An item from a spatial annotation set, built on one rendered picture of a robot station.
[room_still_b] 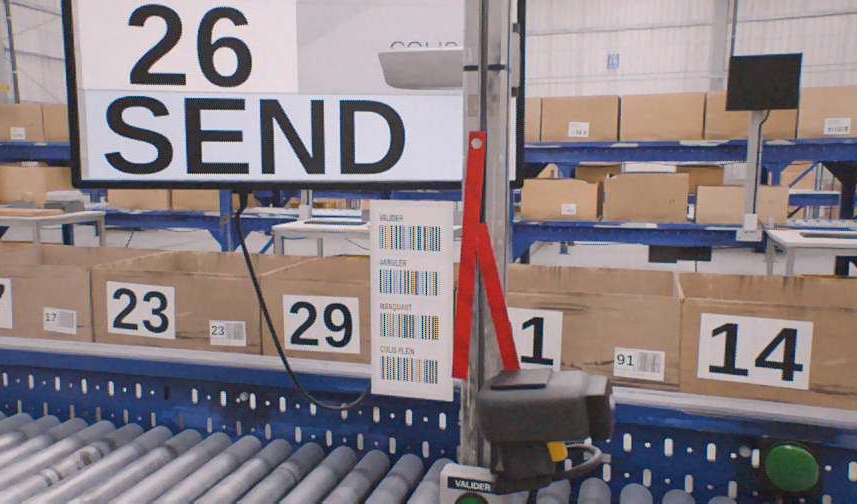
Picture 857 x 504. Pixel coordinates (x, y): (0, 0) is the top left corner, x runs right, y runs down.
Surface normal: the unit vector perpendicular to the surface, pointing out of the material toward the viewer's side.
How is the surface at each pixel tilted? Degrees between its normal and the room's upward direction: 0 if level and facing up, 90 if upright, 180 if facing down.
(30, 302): 91
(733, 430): 90
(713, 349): 90
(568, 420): 90
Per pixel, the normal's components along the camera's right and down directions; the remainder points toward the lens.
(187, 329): -0.29, 0.15
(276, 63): 0.06, 0.07
